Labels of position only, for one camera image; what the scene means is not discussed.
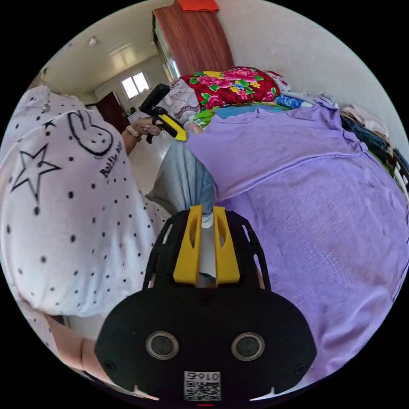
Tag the person's right hand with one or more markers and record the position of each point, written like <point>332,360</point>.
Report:
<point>94,361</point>

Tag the red floral rolled quilt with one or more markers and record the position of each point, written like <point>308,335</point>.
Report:
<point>230,87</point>

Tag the person's right forearm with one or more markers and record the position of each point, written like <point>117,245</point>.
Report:
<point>65,342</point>

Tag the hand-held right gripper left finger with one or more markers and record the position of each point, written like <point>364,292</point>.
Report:
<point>185,255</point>

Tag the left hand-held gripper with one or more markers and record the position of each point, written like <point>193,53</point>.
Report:
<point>154,119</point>

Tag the purple long sleeve shirt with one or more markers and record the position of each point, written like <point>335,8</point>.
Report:
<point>313,204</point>

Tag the person's left forearm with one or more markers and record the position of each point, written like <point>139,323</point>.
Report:
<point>129,140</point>

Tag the pile of clothes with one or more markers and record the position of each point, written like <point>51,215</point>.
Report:
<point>374,134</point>

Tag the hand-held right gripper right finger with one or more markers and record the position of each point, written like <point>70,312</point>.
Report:
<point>227,258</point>

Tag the window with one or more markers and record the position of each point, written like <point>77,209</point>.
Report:
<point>135,84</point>

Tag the person's left hand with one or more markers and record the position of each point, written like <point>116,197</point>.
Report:
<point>145,127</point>

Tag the dark brown door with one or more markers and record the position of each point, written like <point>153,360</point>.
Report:
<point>112,110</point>

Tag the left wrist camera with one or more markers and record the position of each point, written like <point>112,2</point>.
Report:
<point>154,96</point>

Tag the person's body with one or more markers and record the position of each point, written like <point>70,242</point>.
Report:
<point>76,217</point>

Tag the white lace pillow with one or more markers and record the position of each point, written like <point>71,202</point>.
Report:
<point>183,96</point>

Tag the brown wooden cupboard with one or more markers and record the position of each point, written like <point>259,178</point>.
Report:
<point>198,38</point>

